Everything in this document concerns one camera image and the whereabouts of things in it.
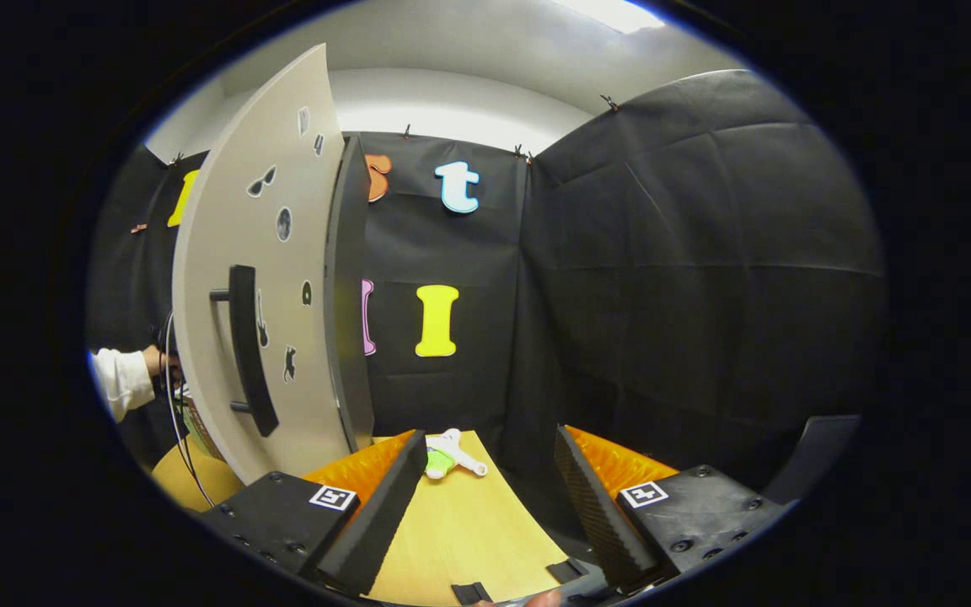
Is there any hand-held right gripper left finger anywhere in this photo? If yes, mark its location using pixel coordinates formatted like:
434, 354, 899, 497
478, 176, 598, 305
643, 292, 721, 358
197, 429, 429, 599

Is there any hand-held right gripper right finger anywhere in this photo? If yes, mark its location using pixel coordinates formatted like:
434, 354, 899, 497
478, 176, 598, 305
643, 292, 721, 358
553, 424, 797, 595

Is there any green and white plush toy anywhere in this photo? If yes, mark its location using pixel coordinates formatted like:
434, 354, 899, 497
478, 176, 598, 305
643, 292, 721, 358
424, 427, 490, 481

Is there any dark curved panel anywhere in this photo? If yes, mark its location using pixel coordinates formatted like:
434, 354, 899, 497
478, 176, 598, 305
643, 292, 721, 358
762, 414, 863, 507

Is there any beige cabinet door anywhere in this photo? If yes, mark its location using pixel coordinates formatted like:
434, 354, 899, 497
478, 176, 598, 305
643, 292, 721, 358
171, 44, 353, 486

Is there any black cabinet door handle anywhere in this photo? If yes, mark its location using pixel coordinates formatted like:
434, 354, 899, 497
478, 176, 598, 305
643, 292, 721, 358
209, 265, 280, 438

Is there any black backdrop cloth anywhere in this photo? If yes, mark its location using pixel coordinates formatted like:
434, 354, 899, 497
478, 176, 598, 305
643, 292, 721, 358
85, 69, 887, 507

